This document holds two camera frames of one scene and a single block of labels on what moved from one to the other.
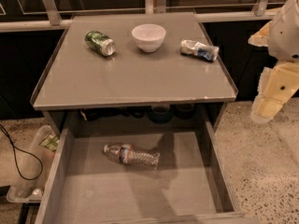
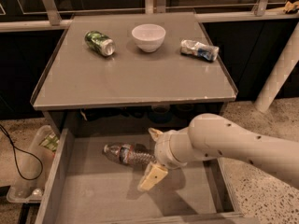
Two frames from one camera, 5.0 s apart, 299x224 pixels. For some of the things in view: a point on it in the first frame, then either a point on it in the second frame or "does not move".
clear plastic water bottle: (130, 153) does not move
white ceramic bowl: (149, 36) does not move
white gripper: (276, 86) -> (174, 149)
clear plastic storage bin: (35, 169) does not move
